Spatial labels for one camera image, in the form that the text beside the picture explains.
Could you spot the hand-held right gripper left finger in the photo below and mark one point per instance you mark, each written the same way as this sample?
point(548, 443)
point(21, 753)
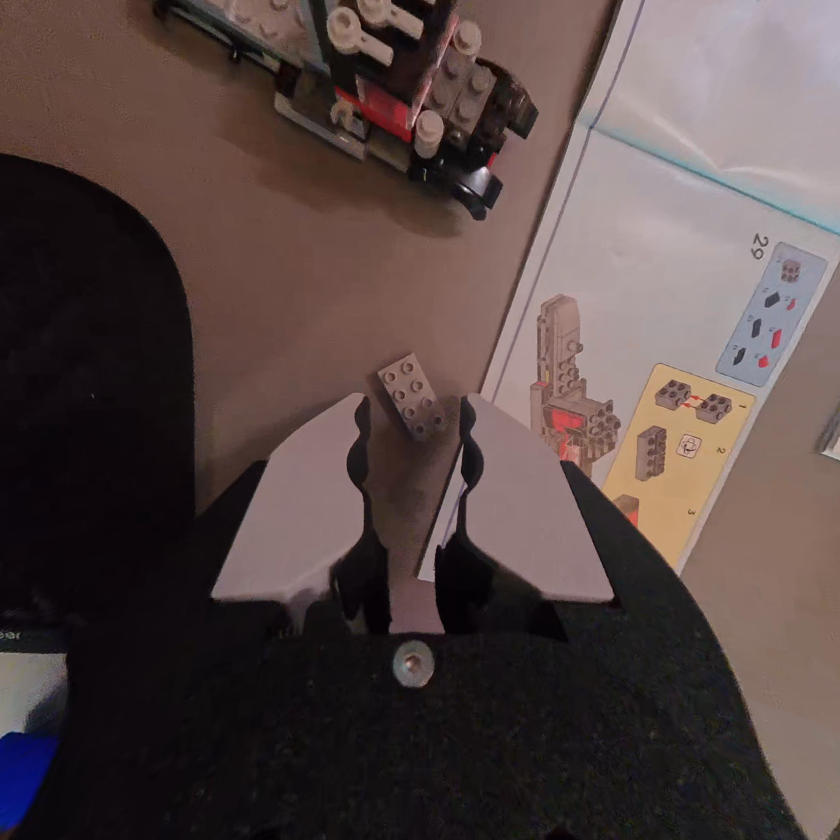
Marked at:
point(295, 525)

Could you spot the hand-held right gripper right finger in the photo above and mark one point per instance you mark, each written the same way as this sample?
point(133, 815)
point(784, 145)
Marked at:
point(531, 525)

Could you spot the blue plastic bin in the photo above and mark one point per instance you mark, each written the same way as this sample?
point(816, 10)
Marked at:
point(23, 781)

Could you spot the grey desk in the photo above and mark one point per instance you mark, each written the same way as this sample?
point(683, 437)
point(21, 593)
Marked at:
point(295, 275)

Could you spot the open instruction booklet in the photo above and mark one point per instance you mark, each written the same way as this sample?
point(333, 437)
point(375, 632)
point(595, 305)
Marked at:
point(656, 229)

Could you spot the black textured wrist pad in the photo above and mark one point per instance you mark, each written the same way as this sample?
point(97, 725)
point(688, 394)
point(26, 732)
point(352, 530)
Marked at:
point(85, 394)

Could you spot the toy brick truck model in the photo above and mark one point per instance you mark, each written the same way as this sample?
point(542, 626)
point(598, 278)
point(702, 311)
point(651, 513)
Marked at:
point(407, 85)

